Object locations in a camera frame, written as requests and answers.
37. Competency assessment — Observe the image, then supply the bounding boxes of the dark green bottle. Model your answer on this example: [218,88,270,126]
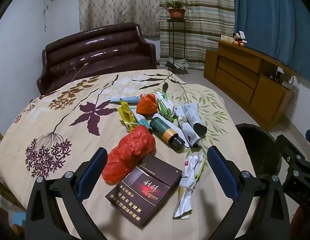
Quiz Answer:
[149,117,186,152]

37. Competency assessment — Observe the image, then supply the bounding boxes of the mouse plush toy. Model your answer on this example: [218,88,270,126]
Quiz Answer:
[232,31,248,47]

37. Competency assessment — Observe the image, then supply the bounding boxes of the white paper wrapper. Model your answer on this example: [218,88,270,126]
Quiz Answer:
[173,154,206,219]

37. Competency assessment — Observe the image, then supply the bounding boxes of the potted plant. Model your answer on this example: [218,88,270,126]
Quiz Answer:
[162,0,193,20]

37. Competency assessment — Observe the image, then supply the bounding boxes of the white tube with black cap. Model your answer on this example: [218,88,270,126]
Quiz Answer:
[175,104,208,137]

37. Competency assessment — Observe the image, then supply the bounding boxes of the black waste bin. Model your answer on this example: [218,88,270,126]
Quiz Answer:
[235,123,282,180]

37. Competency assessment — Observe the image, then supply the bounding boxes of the black metal plant stand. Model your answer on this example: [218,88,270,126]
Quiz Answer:
[167,18,189,74]

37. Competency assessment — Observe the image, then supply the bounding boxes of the large red plastic bag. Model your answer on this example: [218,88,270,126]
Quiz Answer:
[102,126,156,183]

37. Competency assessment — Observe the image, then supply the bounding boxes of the yellow foil wrapper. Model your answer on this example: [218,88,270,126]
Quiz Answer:
[117,99,139,133]

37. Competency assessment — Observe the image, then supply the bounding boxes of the wooden cabinet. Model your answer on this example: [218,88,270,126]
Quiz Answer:
[203,38,299,131]

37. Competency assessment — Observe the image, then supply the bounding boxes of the floral tablecloth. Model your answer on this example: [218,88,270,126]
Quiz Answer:
[0,69,256,240]

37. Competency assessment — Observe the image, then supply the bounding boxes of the teal and white tube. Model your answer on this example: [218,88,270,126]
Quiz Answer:
[130,108,153,133]

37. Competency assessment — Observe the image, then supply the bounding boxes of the small orange plastic bag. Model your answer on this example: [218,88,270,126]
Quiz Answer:
[136,93,158,115]

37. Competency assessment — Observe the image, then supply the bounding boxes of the green and white packet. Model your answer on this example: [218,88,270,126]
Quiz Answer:
[155,91,176,123]

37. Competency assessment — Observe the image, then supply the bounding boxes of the blue plastic object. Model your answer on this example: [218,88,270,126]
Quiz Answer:
[10,211,27,230]

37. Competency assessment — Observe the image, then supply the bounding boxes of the checkered cloth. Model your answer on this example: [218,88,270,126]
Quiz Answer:
[166,57,189,69]

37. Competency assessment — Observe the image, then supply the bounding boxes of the dark brown leather sofa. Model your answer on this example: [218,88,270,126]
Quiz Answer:
[36,22,157,95]

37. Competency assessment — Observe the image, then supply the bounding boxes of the light blue tube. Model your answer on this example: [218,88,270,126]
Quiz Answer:
[110,95,140,103]

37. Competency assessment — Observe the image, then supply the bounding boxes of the striped curtain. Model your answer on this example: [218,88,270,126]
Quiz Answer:
[158,0,236,71]

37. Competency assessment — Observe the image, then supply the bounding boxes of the dark cigarette box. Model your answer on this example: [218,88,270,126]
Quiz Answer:
[105,154,183,228]

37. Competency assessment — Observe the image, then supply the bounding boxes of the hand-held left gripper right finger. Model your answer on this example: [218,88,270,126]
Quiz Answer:
[207,146,291,240]

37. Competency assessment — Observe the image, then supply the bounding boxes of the beige patterned curtain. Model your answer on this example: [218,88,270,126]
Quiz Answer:
[79,0,161,37]

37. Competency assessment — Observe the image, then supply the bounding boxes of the white charger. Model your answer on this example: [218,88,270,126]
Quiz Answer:
[282,76,298,90]

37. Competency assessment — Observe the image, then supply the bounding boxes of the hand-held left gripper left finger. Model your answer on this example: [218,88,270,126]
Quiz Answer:
[25,147,110,240]

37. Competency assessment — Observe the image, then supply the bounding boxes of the white cable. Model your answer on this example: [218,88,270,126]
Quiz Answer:
[66,62,89,80]

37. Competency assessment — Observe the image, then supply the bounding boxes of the blue curtain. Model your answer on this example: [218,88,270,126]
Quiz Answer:
[232,0,310,82]

